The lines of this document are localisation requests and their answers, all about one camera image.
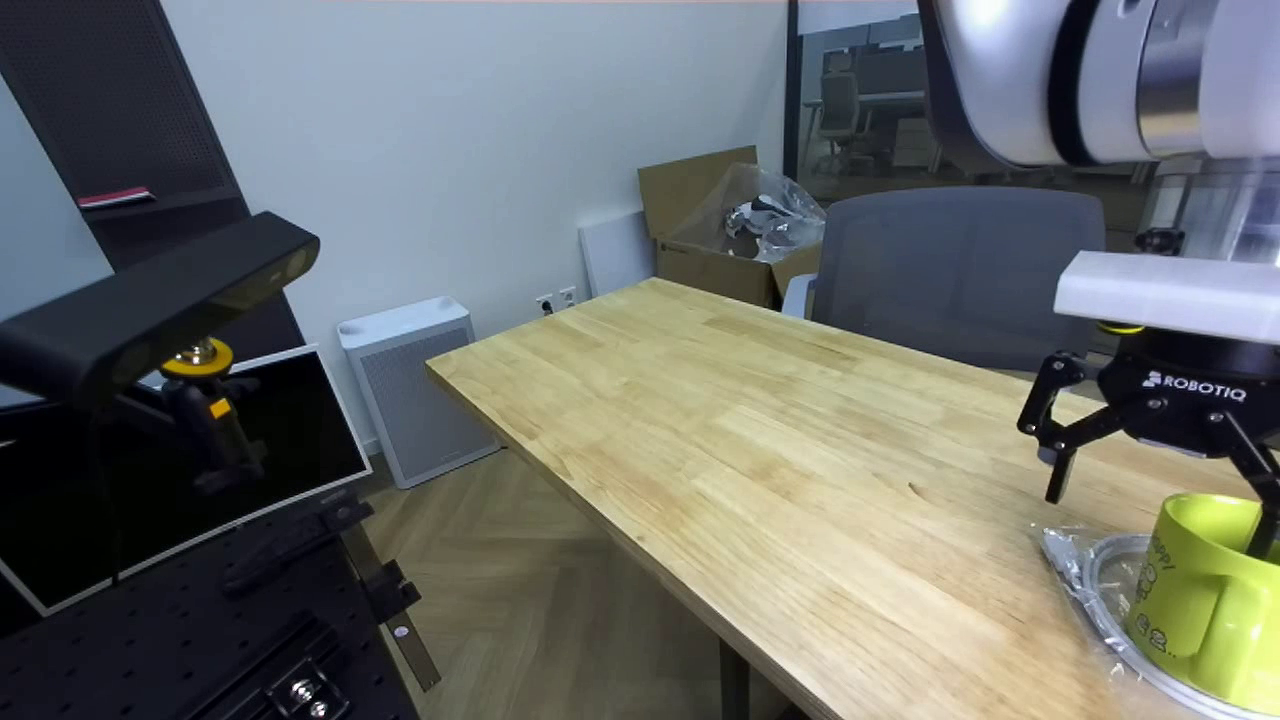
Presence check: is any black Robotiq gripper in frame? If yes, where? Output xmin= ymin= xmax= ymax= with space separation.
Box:
xmin=1017 ymin=333 xmax=1280 ymax=559

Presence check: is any green mug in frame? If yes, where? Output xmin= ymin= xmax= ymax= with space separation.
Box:
xmin=1124 ymin=491 xmax=1280 ymax=714

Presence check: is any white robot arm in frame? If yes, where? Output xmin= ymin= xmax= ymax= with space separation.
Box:
xmin=918 ymin=0 xmax=1280 ymax=495

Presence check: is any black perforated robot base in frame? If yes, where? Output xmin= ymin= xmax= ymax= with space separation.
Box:
xmin=0 ymin=500 xmax=439 ymax=720

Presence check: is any grey office chair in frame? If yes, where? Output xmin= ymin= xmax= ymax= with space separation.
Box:
xmin=778 ymin=183 xmax=1105 ymax=372

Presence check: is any cardboard box with plastic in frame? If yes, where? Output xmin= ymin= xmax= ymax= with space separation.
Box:
xmin=635 ymin=146 xmax=822 ymax=308

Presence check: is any white air purifier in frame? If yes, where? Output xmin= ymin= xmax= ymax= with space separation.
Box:
xmin=336 ymin=294 xmax=495 ymax=489

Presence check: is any black framed panel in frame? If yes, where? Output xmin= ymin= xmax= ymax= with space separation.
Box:
xmin=0 ymin=346 xmax=372 ymax=624

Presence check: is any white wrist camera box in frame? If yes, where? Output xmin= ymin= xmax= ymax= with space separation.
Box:
xmin=1053 ymin=252 xmax=1280 ymax=342

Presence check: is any white board against wall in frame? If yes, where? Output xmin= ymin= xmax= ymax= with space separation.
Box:
xmin=576 ymin=210 xmax=653 ymax=294

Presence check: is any black stereo camera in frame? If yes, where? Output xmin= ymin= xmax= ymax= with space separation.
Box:
xmin=0 ymin=210 xmax=321 ymax=402

